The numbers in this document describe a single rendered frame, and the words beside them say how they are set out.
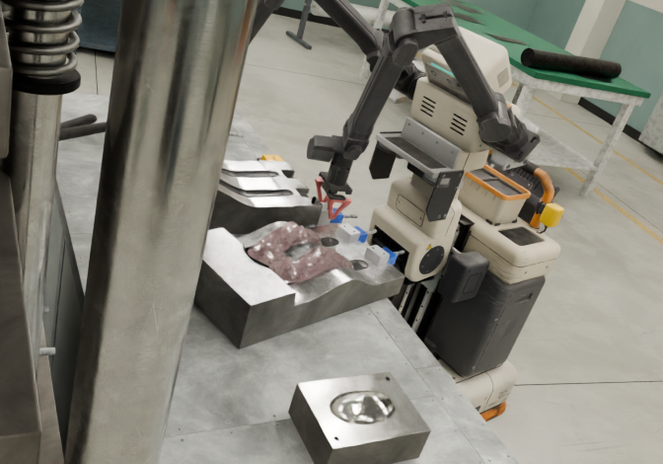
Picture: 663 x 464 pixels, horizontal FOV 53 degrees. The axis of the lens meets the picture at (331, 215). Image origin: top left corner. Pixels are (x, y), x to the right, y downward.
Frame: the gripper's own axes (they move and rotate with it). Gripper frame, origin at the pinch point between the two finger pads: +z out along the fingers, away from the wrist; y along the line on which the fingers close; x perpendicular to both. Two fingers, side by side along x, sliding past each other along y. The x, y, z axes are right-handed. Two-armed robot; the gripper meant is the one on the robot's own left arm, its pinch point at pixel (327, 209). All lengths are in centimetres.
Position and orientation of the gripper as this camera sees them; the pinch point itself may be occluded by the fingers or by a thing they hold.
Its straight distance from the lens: 187.0
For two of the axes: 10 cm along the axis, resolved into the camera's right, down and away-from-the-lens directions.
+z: -2.7, 8.5, 4.5
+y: 3.5, 5.2, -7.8
